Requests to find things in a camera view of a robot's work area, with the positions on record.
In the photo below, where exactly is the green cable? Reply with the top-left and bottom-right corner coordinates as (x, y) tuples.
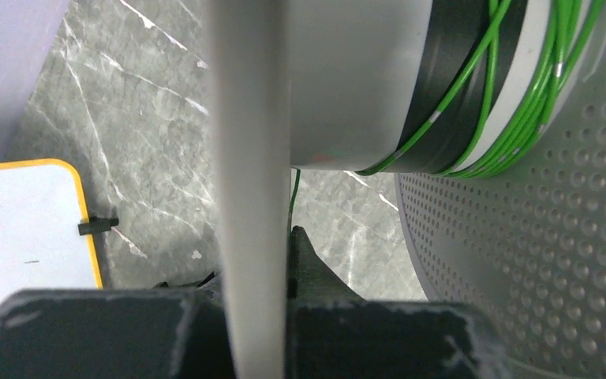
(287, 0), (606, 236)

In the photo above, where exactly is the black storage bin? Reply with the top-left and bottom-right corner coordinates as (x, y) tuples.
(152, 271), (221, 292)

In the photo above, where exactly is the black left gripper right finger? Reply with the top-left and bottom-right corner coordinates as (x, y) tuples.
(286, 226), (512, 378)

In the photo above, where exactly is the whiteboard with red writing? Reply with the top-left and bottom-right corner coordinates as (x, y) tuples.
(0, 159), (119, 303)

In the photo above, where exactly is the white perforated filament spool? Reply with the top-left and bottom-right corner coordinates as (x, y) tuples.
(206, 0), (606, 379)

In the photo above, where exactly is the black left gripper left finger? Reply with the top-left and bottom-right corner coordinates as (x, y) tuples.
(0, 287), (234, 378)

